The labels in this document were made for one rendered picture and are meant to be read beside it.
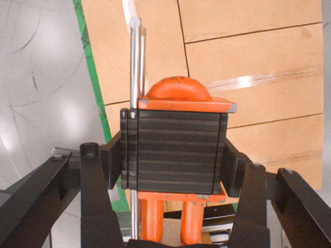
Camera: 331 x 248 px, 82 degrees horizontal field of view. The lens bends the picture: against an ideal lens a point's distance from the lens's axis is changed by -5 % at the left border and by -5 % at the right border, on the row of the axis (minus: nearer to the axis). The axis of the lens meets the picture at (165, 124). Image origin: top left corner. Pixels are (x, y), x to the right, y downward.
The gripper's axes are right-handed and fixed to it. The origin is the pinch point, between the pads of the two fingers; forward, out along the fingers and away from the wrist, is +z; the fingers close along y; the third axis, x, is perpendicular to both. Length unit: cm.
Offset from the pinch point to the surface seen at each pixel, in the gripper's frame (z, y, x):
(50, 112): 127, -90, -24
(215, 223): 68, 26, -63
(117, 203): 127, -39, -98
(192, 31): 73, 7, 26
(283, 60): 73, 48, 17
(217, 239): 72, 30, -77
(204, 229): 66, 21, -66
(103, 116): 127, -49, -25
